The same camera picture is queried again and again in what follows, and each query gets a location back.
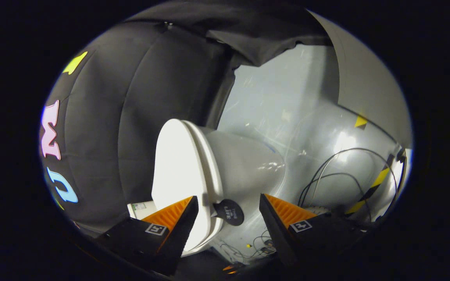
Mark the black backdrop cloth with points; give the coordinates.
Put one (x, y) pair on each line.
(104, 128)

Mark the black yellow hazard tape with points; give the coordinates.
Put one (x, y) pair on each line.
(379, 179)

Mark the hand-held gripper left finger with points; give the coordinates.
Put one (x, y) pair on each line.
(182, 234)

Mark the black round lid tab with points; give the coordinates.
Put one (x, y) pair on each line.
(231, 212)

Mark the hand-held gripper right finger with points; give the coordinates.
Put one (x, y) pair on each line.
(275, 230)

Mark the white toilet lid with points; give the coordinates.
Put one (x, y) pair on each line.
(178, 168)

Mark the yellow tape piece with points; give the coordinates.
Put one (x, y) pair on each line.
(361, 121)

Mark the white toilet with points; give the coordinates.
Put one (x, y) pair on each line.
(244, 164)

